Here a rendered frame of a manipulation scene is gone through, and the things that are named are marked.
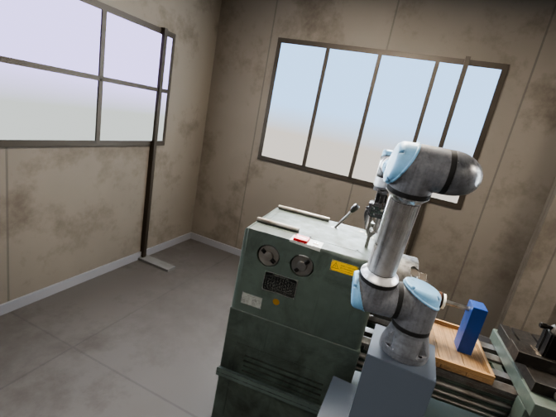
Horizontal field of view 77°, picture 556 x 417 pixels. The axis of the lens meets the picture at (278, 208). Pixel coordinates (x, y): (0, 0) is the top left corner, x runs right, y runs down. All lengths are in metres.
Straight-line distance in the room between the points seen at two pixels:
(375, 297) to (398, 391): 0.30
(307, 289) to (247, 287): 0.27
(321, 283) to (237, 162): 2.84
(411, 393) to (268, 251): 0.73
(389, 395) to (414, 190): 0.64
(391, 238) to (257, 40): 3.39
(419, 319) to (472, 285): 2.74
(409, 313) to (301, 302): 0.55
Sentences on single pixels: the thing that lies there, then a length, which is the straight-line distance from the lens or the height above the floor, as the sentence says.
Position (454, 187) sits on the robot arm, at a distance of 0.96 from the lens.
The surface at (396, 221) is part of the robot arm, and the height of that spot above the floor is 1.53.
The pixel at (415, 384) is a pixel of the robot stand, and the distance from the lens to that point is 1.21.
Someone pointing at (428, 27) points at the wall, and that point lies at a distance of 3.74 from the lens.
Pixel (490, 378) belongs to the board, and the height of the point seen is 0.89.
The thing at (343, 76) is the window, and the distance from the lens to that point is 3.73.
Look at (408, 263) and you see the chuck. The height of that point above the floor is 1.23.
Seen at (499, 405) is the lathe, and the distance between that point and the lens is 1.87.
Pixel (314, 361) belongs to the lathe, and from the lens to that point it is 1.67.
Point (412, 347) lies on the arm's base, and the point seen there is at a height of 1.15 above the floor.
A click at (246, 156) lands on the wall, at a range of 4.08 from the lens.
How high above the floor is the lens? 1.74
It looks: 15 degrees down
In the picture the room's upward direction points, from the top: 11 degrees clockwise
